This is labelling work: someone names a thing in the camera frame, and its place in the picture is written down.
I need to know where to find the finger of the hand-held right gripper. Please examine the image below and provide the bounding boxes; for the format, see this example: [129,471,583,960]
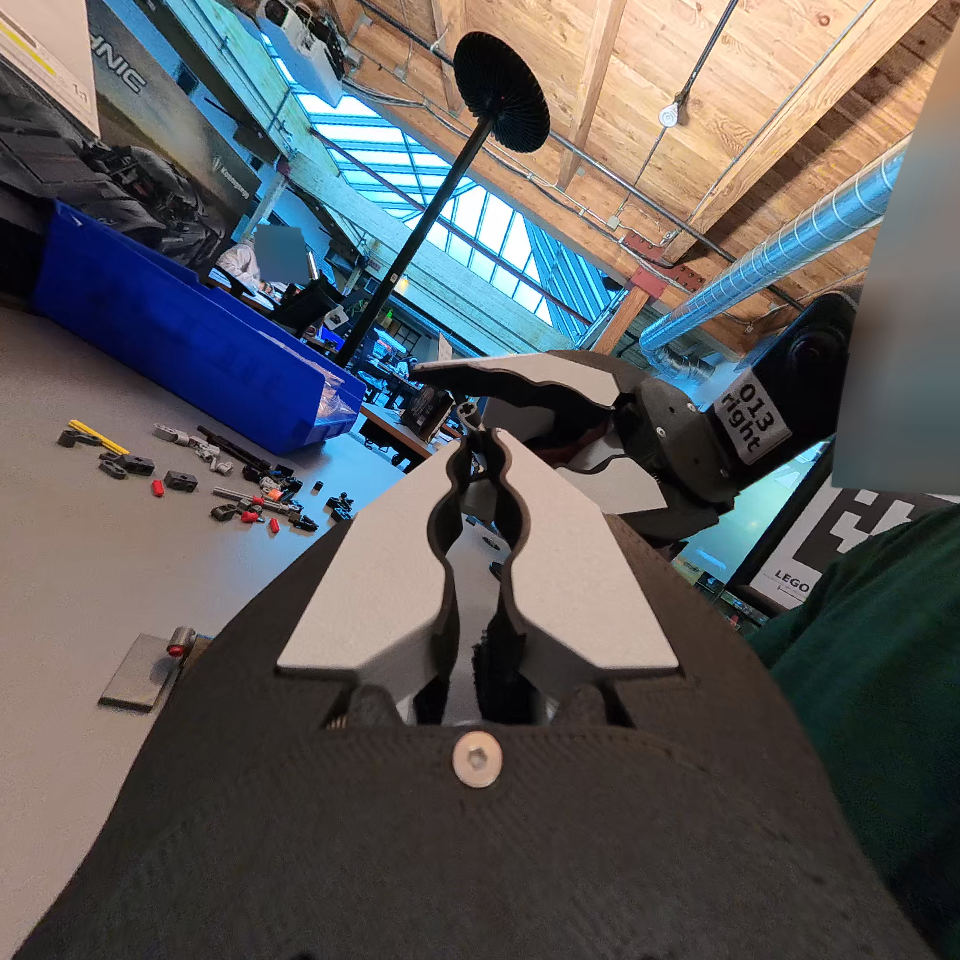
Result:
[461,401,670,526]
[411,351,622,421]

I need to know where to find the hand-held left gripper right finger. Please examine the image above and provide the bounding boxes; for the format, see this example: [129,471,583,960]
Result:
[482,427,681,702]

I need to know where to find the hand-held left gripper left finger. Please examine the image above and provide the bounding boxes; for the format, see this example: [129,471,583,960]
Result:
[276,437,472,687]

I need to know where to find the small black lego assembly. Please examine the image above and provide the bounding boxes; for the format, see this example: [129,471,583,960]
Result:
[99,626,198,712]

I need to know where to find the long grey lego axle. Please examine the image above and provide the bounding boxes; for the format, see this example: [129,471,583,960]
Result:
[212,486,294,515]

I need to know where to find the pile of black lego pieces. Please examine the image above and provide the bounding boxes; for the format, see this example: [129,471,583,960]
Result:
[196,426,320,534]

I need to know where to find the yellow lego axle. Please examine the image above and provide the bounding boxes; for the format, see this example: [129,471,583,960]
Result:
[69,420,130,456]

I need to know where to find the dark printed lego box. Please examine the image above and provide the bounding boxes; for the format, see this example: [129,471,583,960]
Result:
[0,0,264,275]

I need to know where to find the clear plastic bags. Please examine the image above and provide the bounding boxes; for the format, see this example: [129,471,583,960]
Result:
[315,378,365,432]

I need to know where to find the black white patterned sign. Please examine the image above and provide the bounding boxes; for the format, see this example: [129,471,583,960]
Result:
[727,442,960,612]

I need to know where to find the cluster of dark grey connectors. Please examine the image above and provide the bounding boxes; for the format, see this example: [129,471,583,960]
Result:
[58,427,200,496]

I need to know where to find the cluster of light grey connectors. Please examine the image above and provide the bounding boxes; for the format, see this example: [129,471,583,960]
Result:
[153,422,235,475]

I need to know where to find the person's green shirt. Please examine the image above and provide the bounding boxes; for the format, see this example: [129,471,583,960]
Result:
[746,502,960,954]

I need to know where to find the black pole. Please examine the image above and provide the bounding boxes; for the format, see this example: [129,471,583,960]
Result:
[330,31,552,369]

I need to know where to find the blue plastic bin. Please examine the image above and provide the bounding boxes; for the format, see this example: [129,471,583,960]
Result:
[31,198,369,456]

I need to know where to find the grey mounted device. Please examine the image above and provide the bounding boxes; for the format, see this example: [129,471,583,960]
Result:
[255,0,348,106]

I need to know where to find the open instruction book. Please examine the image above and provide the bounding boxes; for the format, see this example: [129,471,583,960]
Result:
[0,0,101,140]

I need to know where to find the silver ventilation duct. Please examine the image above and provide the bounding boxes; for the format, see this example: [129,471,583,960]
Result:
[637,135,912,384]

